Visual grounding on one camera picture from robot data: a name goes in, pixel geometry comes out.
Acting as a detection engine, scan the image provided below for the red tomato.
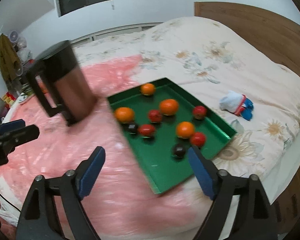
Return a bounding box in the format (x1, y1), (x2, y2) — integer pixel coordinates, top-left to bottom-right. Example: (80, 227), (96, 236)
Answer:
(192, 106), (207, 120)
(138, 124), (156, 138)
(190, 132), (206, 148)
(148, 109), (162, 123)

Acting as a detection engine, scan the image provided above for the dark plum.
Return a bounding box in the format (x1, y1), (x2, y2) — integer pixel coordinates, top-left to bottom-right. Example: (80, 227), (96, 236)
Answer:
(172, 144), (187, 159)
(127, 122), (139, 134)

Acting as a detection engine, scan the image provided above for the orange fruit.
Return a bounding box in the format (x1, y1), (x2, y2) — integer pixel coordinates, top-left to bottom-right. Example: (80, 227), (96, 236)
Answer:
(140, 83), (156, 96)
(114, 107), (135, 124)
(175, 121), (195, 139)
(159, 99), (179, 116)

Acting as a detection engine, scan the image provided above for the olive hanging jacket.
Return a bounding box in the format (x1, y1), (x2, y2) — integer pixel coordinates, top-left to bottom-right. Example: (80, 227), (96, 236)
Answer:
(0, 34), (21, 83)

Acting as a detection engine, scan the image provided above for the pink plastic sheet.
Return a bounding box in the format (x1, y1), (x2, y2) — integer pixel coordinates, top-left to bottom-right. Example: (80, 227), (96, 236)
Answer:
(0, 55), (196, 239)

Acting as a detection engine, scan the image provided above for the red tomato in tray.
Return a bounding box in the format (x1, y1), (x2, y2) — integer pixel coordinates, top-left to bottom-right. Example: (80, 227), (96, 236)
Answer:
(138, 124), (156, 138)
(190, 132), (206, 148)

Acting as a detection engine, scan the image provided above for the dark plum in tray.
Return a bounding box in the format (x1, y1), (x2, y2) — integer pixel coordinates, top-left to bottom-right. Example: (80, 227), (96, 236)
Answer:
(172, 144), (187, 159)

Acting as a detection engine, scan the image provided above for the floral bed quilt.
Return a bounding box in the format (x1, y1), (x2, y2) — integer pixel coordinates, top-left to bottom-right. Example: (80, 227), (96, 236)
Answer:
(0, 16), (300, 240)

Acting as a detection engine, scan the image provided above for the orange fruit in tray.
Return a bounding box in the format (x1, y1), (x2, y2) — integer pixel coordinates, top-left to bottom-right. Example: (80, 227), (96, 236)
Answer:
(114, 107), (135, 124)
(175, 121), (195, 139)
(159, 99), (179, 116)

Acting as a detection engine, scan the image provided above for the white blue sock bundle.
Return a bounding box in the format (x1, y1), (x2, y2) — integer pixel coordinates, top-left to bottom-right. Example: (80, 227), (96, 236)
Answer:
(219, 90), (254, 121)

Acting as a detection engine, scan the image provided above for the green tray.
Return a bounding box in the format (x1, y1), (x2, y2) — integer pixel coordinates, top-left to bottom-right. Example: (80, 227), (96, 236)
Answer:
(107, 77), (237, 194)

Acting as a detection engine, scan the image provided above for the wooden headboard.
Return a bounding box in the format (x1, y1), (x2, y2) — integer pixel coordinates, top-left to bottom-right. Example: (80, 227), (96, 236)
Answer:
(194, 2), (300, 76)

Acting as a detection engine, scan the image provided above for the brown mug with black handle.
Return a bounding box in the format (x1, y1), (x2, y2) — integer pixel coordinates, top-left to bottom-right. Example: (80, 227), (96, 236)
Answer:
(24, 40), (97, 126)

